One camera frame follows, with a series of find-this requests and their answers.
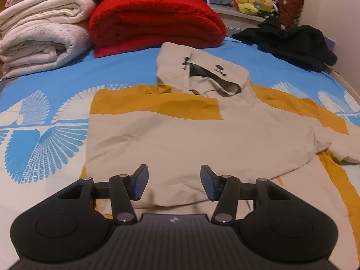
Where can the purple cloth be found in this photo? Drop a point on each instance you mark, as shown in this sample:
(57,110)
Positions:
(331,42)

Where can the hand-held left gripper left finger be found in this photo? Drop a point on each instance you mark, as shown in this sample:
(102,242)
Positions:
(141,181)

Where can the white window ledge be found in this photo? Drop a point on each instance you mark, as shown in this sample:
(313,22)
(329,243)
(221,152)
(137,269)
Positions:
(239,17)

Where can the large white folded blanket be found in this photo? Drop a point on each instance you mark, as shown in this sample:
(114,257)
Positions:
(42,45)

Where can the red folded blanket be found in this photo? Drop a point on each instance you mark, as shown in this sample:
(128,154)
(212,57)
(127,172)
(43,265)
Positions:
(152,22)

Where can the blue feather print bed sheet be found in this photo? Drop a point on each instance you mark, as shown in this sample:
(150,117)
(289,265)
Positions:
(56,90)

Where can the beige and yellow hoodie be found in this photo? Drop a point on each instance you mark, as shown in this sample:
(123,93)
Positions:
(182,143)

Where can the black clothes pile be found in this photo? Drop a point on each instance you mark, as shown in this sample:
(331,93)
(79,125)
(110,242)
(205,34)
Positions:
(292,43)

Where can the dark red pillow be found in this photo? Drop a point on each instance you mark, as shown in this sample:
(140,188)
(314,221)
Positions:
(289,7)

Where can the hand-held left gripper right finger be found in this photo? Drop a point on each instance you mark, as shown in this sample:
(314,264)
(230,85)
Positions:
(207,181)

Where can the cream folded blanket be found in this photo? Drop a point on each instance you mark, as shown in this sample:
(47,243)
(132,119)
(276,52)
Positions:
(45,11)

